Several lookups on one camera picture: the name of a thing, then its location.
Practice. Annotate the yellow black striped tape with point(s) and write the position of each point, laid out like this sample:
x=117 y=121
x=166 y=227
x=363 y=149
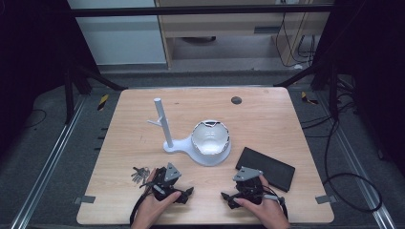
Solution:
x=102 y=102
x=308 y=99

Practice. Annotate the grey tape patch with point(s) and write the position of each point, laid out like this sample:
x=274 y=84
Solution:
x=325 y=199
x=85 y=199

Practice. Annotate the black curtain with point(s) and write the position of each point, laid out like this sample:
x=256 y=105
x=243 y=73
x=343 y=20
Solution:
x=31 y=63
x=375 y=63

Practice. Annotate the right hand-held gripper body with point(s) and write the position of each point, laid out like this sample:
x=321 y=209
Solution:
x=250 y=187

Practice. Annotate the light wooden desk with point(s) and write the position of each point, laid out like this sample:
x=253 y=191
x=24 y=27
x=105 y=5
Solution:
x=223 y=24

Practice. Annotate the aluminium floor rail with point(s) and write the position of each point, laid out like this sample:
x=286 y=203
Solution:
x=359 y=171
x=47 y=165

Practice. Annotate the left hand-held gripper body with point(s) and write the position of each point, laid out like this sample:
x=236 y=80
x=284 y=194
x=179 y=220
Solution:
x=172 y=173

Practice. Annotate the white key holder stand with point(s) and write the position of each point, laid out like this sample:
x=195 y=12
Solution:
x=163 y=119

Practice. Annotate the white jagged rim bowl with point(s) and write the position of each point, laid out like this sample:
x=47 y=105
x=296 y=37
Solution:
x=210 y=140

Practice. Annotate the black wallet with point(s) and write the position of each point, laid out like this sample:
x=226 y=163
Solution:
x=270 y=170

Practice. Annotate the black metal stand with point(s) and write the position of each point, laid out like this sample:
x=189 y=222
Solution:
x=68 y=95
x=333 y=92

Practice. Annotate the black horizontal frame bar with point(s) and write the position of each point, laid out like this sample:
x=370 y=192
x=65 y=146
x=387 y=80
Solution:
x=191 y=10

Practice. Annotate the person's left hand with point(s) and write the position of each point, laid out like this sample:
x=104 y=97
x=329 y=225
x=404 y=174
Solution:
x=151 y=211

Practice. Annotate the white cabinet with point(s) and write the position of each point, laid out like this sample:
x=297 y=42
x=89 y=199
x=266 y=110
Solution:
x=121 y=41

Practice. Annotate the round grey table grommet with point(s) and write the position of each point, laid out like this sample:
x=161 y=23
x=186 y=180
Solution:
x=236 y=100

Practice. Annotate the person's right hand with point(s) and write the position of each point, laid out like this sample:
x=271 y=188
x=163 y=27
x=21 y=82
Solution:
x=270 y=213

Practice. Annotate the bunch of metal keys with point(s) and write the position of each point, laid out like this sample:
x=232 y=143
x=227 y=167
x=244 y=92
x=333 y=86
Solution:
x=140 y=175

